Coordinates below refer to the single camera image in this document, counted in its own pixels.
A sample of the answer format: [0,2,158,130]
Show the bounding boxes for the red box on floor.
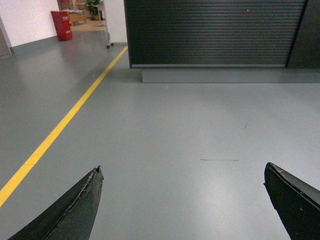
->
[50,11,73,41]

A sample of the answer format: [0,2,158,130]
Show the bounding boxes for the black ribbed checkout counter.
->
[124,0,320,84]

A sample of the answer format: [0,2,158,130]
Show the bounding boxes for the green potted plant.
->
[85,0,100,21]

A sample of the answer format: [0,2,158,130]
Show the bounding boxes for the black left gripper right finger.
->
[264,162,320,240]

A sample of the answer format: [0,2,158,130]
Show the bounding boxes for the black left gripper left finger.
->
[10,165,104,240]

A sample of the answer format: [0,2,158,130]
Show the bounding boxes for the white wheeled partition stand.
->
[99,0,114,49]

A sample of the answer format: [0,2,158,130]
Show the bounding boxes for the cardboard boxes in background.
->
[57,0,86,26]

